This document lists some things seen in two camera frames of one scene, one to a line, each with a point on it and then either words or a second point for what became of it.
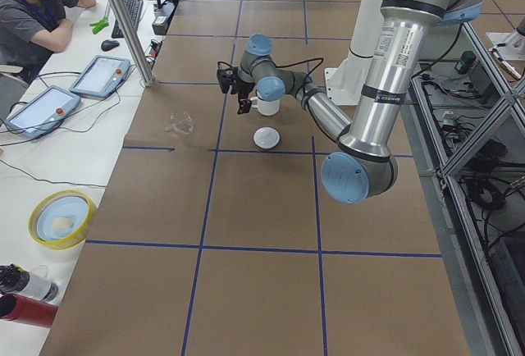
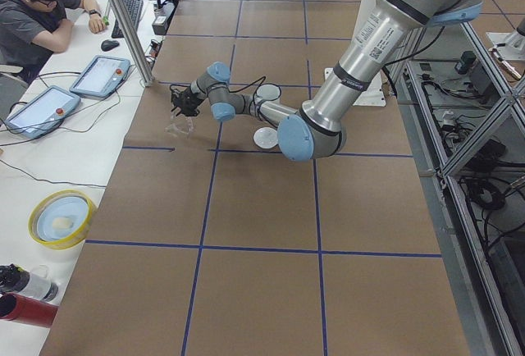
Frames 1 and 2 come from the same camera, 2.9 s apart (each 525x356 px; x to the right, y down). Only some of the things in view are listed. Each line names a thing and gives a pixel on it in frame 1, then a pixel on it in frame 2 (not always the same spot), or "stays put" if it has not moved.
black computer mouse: (107, 45) stays put
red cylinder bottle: (18, 308) stays put
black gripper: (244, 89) to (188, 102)
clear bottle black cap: (15, 279) stays put
